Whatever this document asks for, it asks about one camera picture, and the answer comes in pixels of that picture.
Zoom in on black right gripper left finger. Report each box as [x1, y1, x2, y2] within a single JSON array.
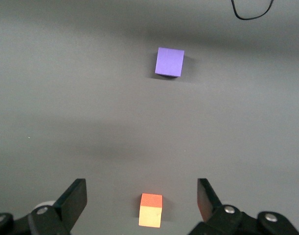
[[0, 178, 88, 235]]

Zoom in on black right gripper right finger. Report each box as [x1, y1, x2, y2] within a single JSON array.
[[189, 178, 299, 235]]

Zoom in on orange foam block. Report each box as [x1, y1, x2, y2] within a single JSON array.
[[138, 193, 163, 228]]

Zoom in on purple foam block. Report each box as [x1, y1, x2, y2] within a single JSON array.
[[155, 47, 185, 78]]

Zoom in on thin black table cable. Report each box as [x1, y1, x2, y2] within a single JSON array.
[[231, 0, 275, 21]]

